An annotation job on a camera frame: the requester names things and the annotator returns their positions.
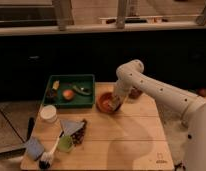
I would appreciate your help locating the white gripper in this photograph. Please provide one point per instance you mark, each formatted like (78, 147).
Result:
(117, 98)

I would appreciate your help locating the wooden felt eraser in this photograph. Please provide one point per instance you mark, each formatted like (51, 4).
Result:
(114, 104)

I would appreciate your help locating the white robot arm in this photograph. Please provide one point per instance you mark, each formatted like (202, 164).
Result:
(190, 106)

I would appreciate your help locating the red orange bowl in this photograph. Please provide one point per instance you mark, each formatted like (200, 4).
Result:
(102, 102)

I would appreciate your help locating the dark maroon bowl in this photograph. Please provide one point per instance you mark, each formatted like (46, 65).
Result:
(135, 93)

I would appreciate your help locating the green cucumber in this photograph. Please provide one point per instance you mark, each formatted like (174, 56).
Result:
(82, 90)

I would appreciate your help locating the red apple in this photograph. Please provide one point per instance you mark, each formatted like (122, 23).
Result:
(68, 94)

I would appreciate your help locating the green plastic tray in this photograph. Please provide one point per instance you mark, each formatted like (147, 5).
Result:
(67, 82)

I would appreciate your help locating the dark grape bunch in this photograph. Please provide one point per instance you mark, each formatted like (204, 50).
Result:
(78, 136)

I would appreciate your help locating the yellow banana piece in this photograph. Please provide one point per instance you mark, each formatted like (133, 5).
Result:
(55, 85)

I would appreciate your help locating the dark eggplant piece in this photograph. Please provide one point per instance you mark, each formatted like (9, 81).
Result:
(51, 95)

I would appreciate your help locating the small green cup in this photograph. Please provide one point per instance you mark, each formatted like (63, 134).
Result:
(65, 144)

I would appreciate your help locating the white cup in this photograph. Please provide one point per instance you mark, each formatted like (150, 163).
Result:
(49, 113)

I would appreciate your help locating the white black dish brush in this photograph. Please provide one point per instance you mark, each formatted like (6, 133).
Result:
(47, 157)

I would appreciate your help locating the black handle tool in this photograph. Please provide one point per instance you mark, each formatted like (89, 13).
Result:
(30, 127)

